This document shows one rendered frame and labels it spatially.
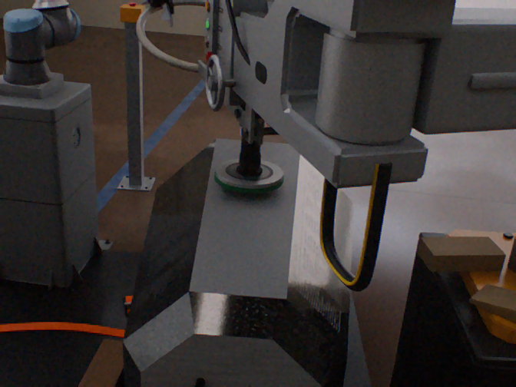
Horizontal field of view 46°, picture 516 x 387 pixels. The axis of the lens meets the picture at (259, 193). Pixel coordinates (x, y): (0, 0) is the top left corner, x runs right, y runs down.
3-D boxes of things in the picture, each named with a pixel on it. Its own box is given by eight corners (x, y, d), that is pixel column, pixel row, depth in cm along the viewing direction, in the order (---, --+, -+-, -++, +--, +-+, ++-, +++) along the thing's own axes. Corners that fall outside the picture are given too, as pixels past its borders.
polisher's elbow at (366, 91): (379, 112, 134) (393, 20, 126) (429, 143, 118) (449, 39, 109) (299, 116, 128) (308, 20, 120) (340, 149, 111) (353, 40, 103)
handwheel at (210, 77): (252, 117, 165) (255, 61, 159) (216, 119, 162) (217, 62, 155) (236, 100, 178) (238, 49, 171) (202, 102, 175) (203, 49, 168)
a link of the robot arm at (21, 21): (-2, 54, 251) (-7, 11, 243) (28, 47, 265) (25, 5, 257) (25, 63, 246) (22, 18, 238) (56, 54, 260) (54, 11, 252)
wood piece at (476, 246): (485, 251, 172) (489, 236, 170) (502, 270, 163) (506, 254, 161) (417, 252, 170) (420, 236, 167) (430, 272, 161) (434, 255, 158)
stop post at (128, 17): (155, 178, 395) (153, 3, 349) (150, 191, 377) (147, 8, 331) (124, 176, 395) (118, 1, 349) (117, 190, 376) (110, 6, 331)
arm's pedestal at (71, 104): (-32, 283, 277) (-62, 100, 242) (21, 232, 322) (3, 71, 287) (74, 297, 273) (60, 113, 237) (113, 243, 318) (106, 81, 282)
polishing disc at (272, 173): (280, 163, 205) (281, 160, 204) (284, 190, 185) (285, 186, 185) (216, 160, 204) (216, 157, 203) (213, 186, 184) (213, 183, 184)
